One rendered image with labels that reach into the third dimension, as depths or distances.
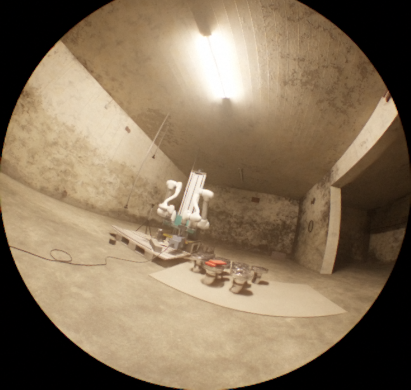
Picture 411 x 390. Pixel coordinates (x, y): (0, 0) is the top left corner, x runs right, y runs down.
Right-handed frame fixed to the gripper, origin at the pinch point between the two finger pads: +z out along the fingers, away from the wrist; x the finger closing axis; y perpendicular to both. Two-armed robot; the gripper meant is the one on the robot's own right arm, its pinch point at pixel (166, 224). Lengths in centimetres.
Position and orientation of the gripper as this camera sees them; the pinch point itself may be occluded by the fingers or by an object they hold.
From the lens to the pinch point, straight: 266.1
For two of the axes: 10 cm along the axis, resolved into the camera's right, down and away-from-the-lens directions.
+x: -9.4, -1.9, 2.8
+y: 2.0, 3.5, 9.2
